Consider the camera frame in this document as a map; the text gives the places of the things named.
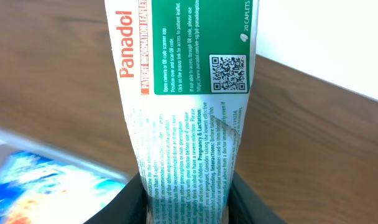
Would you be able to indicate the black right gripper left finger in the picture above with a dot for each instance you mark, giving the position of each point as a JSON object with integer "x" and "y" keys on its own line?
{"x": 129, "y": 206}

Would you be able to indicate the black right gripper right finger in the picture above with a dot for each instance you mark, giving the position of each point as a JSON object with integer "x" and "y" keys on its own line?
{"x": 246, "y": 207}

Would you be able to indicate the blue Kool Fever box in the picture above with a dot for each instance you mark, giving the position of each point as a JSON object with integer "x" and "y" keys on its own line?
{"x": 38, "y": 190}

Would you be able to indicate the white green Panadol pack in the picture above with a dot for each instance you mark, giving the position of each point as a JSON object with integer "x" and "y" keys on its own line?
{"x": 185, "y": 70}

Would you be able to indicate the clear plastic container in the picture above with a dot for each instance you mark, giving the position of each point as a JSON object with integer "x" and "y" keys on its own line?
{"x": 11, "y": 143}

